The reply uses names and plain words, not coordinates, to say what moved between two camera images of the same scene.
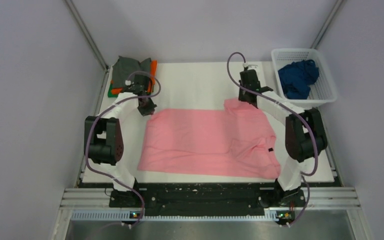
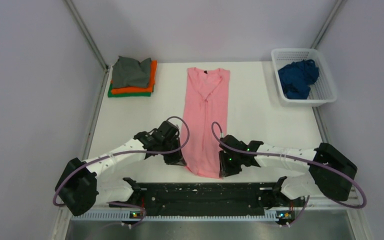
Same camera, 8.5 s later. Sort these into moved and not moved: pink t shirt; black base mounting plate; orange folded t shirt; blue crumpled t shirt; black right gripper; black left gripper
Moved: black right gripper; pink t shirt; black left gripper
Not moved: black base mounting plate; orange folded t shirt; blue crumpled t shirt
